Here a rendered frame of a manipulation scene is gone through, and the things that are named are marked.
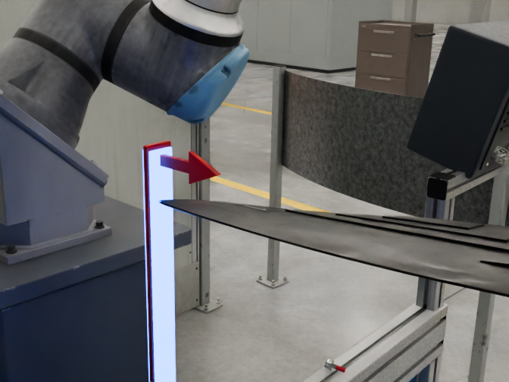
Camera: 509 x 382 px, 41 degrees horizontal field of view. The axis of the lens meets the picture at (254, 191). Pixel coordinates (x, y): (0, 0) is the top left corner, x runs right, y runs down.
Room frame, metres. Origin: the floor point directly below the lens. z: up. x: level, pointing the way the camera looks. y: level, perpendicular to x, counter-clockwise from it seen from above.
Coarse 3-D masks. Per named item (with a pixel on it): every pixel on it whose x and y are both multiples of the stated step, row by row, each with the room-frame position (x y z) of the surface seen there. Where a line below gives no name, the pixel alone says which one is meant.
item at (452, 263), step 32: (224, 224) 0.33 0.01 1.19; (256, 224) 0.34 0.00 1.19; (288, 224) 0.34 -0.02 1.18; (320, 224) 0.35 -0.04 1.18; (352, 224) 0.36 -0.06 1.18; (384, 224) 0.36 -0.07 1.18; (416, 224) 0.36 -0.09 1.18; (448, 224) 0.36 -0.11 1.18; (480, 224) 0.36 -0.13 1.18; (352, 256) 0.30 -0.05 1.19; (384, 256) 0.30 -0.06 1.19; (416, 256) 0.30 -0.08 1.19; (448, 256) 0.30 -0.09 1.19; (480, 256) 0.30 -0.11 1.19; (480, 288) 0.27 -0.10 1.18
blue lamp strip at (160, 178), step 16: (160, 176) 0.49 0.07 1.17; (160, 192) 0.49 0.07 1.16; (160, 208) 0.49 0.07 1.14; (160, 224) 0.49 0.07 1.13; (160, 240) 0.49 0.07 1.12; (160, 256) 0.49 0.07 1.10; (160, 272) 0.49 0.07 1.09; (160, 288) 0.49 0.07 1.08; (160, 304) 0.49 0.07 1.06; (160, 320) 0.49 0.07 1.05; (160, 336) 0.49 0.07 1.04; (160, 352) 0.48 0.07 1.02; (160, 368) 0.48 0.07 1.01
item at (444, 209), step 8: (432, 176) 0.90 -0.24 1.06; (440, 176) 0.90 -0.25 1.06; (448, 176) 0.90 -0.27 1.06; (432, 200) 0.90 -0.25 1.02; (448, 200) 0.89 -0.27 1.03; (432, 208) 0.90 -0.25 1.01; (440, 208) 0.89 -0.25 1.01; (448, 208) 0.89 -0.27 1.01; (424, 216) 0.91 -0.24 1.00; (432, 216) 0.90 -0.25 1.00; (440, 216) 0.89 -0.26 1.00; (448, 216) 0.90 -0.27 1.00; (424, 280) 0.90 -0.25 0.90; (432, 280) 0.89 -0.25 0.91; (424, 288) 0.90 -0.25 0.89; (432, 288) 0.89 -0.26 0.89; (440, 288) 0.90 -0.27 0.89; (424, 296) 0.90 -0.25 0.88; (432, 296) 0.89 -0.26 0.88; (440, 296) 0.90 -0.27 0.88; (416, 304) 0.90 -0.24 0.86; (424, 304) 0.90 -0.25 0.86; (432, 304) 0.89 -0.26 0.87; (440, 304) 0.90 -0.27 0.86
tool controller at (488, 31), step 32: (448, 32) 0.96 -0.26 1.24; (480, 32) 0.95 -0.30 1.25; (448, 64) 0.95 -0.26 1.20; (480, 64) 0.93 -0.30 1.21; (448, 96) 0.95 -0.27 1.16; (480, 96) 0.92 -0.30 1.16; (416, 128) 0.98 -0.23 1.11; (448, 128) 0.95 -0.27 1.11; (480, 128) 0.92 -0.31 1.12; (448, 160) 0.95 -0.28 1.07; (480, 160) 0.92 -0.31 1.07
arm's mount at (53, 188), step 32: (0, 96) 0.71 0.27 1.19; (0, 128) 0.71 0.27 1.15; (32, 128) 0.73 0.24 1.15; (0, 160) 0.71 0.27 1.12; (32, 160) 0.73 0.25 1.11; (64, 160) 0.76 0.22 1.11; (0, 192) 0.71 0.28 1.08; (32, 192) 0.73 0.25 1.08; (64, 192) 0.76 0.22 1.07; (96, 192) 0.79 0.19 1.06; (0, 224) 0.72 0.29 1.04; (32, 224) 0.73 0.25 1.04; (64, 224) 0.76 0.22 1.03; (96, 224) 0.80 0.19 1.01; (0, 256) 0.71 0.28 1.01; (32, 256) 0.72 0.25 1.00
